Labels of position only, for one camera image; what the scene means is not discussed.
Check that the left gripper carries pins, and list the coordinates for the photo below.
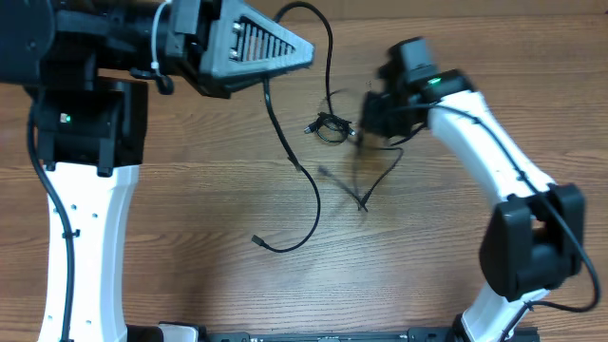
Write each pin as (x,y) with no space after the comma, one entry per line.
(186,35)

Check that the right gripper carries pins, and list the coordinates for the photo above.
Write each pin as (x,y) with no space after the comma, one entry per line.
(370,126)

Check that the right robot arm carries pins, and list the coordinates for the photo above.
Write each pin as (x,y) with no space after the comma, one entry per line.
(533,241)

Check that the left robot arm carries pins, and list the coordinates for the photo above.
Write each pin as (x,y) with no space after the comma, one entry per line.
(87,67)

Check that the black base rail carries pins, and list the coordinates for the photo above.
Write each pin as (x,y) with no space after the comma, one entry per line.
(328,336)

